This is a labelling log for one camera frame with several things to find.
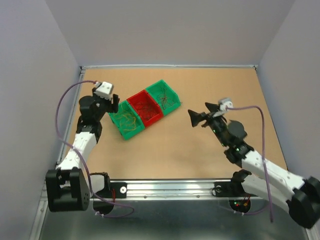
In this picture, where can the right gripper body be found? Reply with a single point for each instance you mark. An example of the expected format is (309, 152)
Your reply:
(217, 123)

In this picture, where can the far green bin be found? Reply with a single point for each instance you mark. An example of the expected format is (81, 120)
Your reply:
(165, 96)

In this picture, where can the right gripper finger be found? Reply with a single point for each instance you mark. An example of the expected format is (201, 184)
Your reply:
(214, 109)
(196, 117)

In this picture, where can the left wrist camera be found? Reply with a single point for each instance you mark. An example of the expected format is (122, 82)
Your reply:
(104, 90)

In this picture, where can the red bin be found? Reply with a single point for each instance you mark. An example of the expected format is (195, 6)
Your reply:
(146, 107)

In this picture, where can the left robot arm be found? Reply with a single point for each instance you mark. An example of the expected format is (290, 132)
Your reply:
(68, 189)

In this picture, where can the green bin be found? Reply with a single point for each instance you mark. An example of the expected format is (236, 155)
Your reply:
(127, 121)
(165, 96)

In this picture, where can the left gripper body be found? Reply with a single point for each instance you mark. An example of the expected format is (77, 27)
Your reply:
(103, 105)

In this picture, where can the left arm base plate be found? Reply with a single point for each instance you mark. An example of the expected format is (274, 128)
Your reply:
(117, 190)

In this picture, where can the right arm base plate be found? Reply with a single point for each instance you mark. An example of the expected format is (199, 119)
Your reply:
(227, 189)

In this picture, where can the aluminium rail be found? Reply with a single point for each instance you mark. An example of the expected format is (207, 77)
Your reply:
(175, 188)

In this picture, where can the near green bin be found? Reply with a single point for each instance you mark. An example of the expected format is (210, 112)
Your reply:
(127, 121)

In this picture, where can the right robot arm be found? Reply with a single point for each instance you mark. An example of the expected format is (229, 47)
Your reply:
(297, 195)

